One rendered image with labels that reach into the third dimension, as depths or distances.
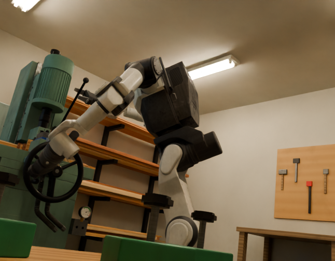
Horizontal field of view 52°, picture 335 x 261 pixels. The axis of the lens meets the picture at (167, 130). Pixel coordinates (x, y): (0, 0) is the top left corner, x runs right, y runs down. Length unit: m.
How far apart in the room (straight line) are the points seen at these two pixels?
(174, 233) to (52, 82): 1.10
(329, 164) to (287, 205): 0.71
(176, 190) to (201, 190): 3.93
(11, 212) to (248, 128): 3.99
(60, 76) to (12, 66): 2.63
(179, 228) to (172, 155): 0.32
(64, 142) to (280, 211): 3.61
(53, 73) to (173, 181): 0.97
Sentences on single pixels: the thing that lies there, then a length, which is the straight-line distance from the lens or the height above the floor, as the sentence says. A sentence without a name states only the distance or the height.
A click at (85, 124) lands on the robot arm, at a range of 1.37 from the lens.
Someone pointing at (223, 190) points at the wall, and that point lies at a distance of 5.20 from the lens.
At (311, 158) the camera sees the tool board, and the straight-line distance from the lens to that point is 4.60.
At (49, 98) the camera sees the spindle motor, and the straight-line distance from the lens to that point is 2.03.
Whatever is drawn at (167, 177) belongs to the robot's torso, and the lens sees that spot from 1.55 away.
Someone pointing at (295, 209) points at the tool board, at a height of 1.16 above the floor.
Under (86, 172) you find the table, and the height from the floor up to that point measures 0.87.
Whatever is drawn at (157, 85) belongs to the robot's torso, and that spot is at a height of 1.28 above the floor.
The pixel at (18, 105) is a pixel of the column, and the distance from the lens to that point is 2.25.
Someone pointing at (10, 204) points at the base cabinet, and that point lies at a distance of 1.82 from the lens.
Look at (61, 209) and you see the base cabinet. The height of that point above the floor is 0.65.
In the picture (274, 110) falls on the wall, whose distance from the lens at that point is 5.10.
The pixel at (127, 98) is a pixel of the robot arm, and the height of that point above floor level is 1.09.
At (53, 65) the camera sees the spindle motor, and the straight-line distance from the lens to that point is 2.10.
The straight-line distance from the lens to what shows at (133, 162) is 4.75.
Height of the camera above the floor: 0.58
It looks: 18 degrees up
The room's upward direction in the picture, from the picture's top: 9 degrees clockwise
